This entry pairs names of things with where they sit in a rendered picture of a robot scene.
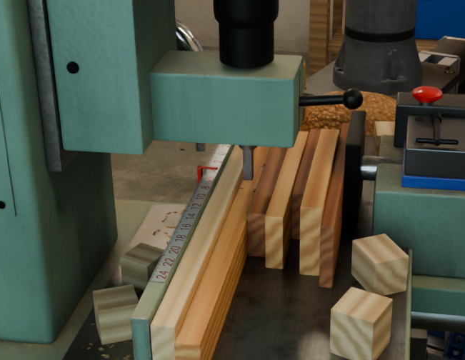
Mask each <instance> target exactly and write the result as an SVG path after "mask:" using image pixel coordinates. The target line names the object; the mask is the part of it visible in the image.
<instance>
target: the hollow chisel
mask: <svg viewBox="0 0 465 360"><path fill-rule="evenodd" d="M243 173H244V180H248V181H252V179H253V177H254V150H253V149H252V150H243Z"/></svg>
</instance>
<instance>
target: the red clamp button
mask: <svg viewBox="0 0 465 360"><path fill-rule="evenodd" d="M442 94H443V93H442V91H441V90H439V89H438V88H436V87H433V86H420V87H417V88H415V89H414V90H413V91H412V96H413V97H414V98H415V99H416V100H417V101H420V102H425V103H431V102H435V101H437V100H439V99H441V98H442Z"/></svg>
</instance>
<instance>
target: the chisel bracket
mask: <svg viewBox="0 0 465 360"><path fill-rule="evenodd" d="M150 84H151V106H152V117H153V128H154V140H159V141H182V142H195V143H208V144H231V145H239V148H240V149H243V150H252V149H255V148H256V147H258V146H267V147H280V148H293V147H294V144H295V142H296V138H297V136H298V133H299V129H300V127H301V123H302V120H303V107H302V106H299V97H300V96H303V88H304V59H303V57H302V56H294V55H276V54H274V60H273V61H272V62H271V63H270V64H267V65H264V66H258V67H251V68H241V67H233V66H227V65H226V64H223V63H221V62H220V59H219V52H205V51H169V50H168V51H167V52H166V53H165V54H164V55H163V56H162V58H161V59H160V60H159V61H158V63H157V64H156V65H155V67H154V68H153V69H152V70H151V72H150Z"/></svg>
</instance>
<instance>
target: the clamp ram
mask: <svg viewBox="0 0 465 360"><path fill-rule="evenodd" d="M365 131H366V112H365V111H352V113H351V119H350V123H349V130H348V134H347V138H346V144H345V161H344V199H343V219H342V224H343V226H357V224H358V219H359V209H360V203H361V194H362V189H363V180H367V181H375V179H376V168H377V166H378V164H380V163H384V164H402V161H403V158H396V157H384V156H364V147H365Z"/></svg>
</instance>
